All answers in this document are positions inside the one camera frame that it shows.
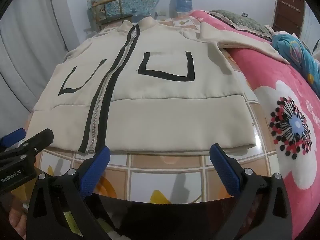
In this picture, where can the blue printed quilt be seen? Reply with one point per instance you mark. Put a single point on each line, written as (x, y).
(297, 52)

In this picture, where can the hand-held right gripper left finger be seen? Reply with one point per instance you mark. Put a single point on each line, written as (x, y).
(96, 170)

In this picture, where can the cream zip jacket black trim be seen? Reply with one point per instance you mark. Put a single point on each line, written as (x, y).
(162, 110)

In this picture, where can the brown wooden door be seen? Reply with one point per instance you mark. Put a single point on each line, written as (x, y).
(288, 10)

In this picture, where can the person's left hand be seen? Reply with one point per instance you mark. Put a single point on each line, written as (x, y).
(16, 222)

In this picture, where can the grey-green lace-edged blanket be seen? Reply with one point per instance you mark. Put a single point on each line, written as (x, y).
(240, 21)

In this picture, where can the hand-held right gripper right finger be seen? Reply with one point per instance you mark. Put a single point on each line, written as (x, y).
(225, 170)

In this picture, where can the wooden chair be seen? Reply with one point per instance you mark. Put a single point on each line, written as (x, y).
(110, 12)

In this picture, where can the pink floral blanket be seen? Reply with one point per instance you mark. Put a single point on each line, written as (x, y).
(282, 135)

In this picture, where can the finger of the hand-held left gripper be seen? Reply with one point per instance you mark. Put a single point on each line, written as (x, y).
(37, 138)
(13, 136)

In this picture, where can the white curtain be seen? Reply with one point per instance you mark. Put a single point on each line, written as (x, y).
(27, 55)

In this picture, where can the white wall socket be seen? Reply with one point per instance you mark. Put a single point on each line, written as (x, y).
(161, 13)

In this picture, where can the blue water bottle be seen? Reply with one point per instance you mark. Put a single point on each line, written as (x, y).
(184, 2)

